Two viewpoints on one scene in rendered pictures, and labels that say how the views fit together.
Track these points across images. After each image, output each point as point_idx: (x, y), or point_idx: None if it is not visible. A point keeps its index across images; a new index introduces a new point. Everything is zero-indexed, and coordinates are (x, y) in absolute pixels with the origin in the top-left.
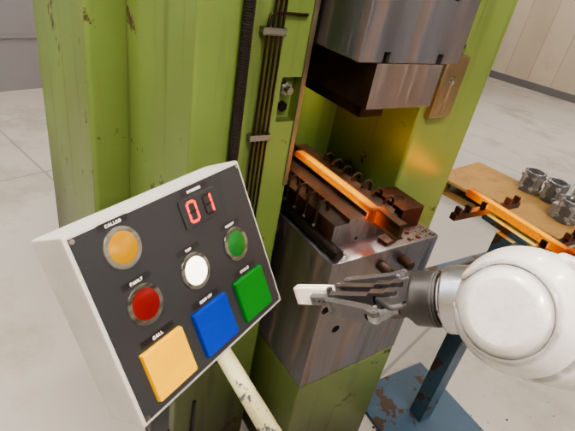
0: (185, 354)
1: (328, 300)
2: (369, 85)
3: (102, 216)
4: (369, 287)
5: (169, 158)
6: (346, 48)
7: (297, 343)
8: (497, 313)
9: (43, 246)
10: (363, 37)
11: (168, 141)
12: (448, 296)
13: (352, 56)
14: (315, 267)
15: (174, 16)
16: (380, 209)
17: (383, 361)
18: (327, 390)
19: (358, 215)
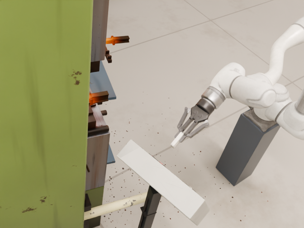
0: None
1: (190, 135)
2: (98, 61)
3: (184, 190)
4: (190, 121)
5: (56, 181)
6: (94, 58)
7: (96, 174)
8: (269, 100)
9: (196, 212)
10: (104, 50)
11: (54, 176)
12: (217, 102)
13: (99, 59)
14: (98, 142)
15: (53, 125)
16: (92, 96)
17: None
18: None
19: (88, 107)
